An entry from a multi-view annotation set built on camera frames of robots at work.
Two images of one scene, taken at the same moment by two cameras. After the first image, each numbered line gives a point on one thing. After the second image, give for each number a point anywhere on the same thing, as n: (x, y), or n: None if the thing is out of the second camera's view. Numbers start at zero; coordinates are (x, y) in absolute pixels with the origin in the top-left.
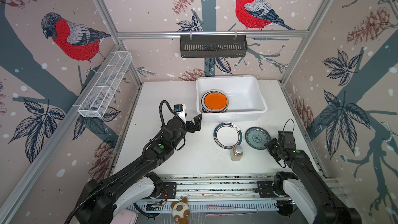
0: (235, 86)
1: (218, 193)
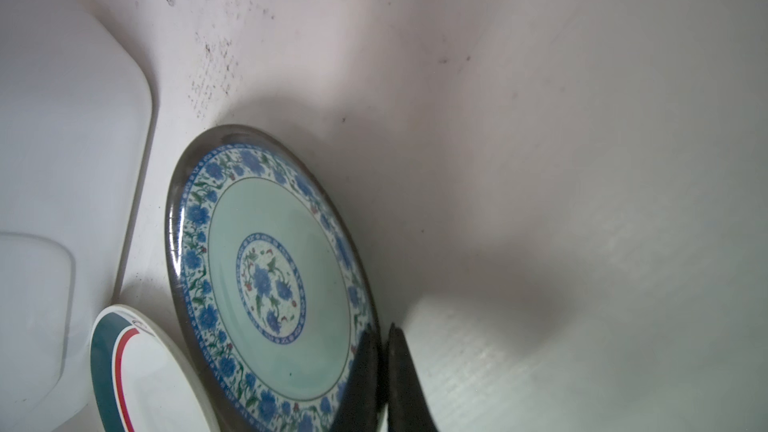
0: (76, 116)
1: None
